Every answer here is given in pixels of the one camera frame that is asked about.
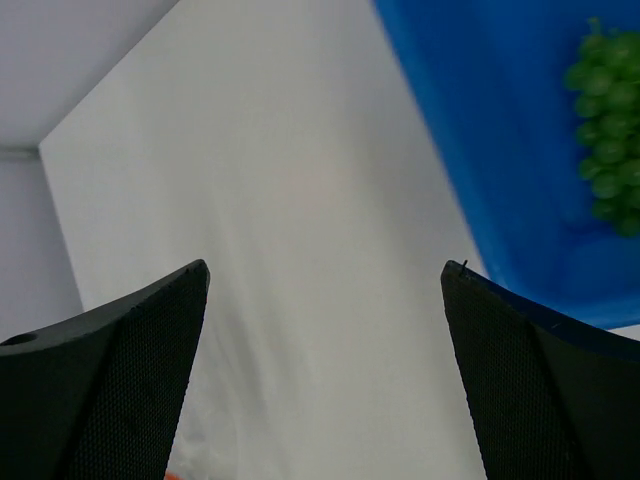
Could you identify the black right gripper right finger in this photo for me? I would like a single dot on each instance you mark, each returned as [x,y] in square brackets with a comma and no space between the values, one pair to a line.
[550,397]

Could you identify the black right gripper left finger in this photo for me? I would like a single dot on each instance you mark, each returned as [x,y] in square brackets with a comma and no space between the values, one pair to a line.
[99,395]

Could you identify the green grape bunch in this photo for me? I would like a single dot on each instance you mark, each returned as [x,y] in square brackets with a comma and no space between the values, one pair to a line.
[605,83]

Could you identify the clear zip bag orange zipper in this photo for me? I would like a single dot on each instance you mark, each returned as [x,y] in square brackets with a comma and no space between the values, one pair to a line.
[192,457]

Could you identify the blue plastic bin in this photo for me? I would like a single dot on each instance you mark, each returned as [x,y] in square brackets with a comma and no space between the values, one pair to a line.
[488,79]

